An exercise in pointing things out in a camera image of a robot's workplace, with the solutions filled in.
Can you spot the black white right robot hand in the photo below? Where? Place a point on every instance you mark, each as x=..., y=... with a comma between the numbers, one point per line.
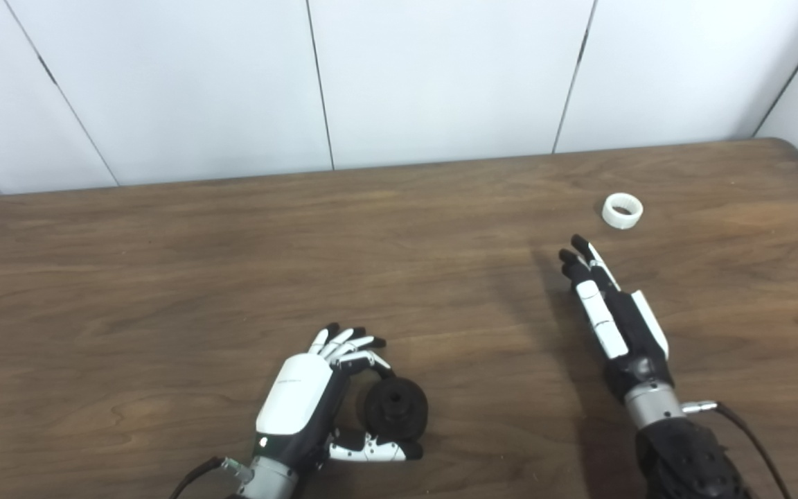
x=617, y=322

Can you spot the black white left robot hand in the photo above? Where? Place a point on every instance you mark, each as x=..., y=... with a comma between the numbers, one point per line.
x=295, y=395

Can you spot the round black part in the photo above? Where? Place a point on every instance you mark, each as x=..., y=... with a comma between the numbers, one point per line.
x=395, y=409

